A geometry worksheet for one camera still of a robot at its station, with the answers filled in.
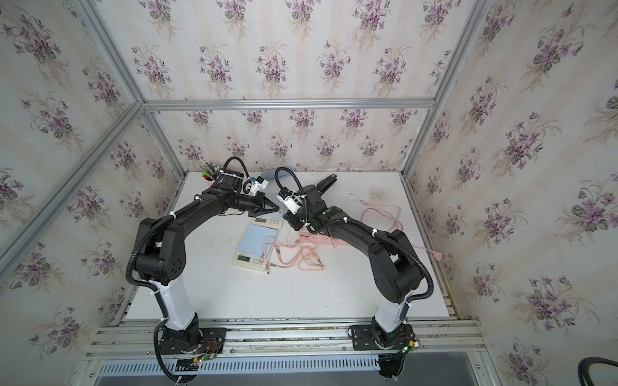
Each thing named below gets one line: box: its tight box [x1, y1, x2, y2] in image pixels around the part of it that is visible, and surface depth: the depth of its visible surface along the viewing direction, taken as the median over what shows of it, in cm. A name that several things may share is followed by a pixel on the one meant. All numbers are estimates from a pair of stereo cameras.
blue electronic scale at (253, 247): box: [231, 224, 278, 272], surface depth 93 cm
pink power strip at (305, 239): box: [298, 230, 352, 247], surface depth 95 cm
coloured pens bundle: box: [199, 160, 225, 181], surface depth 107 cm
